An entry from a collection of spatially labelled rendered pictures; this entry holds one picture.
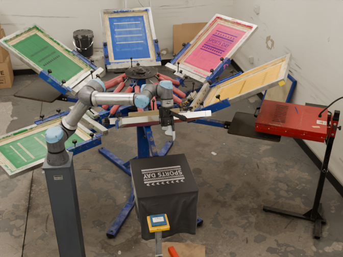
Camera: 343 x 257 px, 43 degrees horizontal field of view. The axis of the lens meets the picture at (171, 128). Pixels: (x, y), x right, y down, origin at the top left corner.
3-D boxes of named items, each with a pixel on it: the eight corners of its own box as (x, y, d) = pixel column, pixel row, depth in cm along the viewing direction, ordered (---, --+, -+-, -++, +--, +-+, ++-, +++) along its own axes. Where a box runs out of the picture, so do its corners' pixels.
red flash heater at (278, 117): (329, 119, 387) (332, 107, 380) (328, 145, 349) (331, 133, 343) (262, 108, 403) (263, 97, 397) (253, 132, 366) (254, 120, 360)
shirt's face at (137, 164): (198, 190, 307) (198, 190, 307) (138, 198, 300) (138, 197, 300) (184, 153, 348) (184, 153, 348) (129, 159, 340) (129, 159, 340)
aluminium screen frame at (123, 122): (211, 116, 282) (211, 110, 282) (122, 124, 272) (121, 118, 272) (187, 121, 360) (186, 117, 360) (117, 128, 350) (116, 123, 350)
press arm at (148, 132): (169, 193, 318) (169, 186, 315) (161, 194, 317) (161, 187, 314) (145, 114, 423) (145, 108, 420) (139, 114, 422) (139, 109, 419)
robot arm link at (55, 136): (43, 150, 287) (40, 133, 280) (53, 140, 298) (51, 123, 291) (59, 153, 284) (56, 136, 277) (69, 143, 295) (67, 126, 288)
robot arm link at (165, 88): (161, 80, 262) (174, 79, 259) (162, 97, 265) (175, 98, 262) (156, 81, 255) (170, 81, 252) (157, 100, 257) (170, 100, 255)
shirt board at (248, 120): (284, 126, 402) (285, 119, 397) (278, 149, 369) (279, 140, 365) (150, 104, 438) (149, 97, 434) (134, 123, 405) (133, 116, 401)
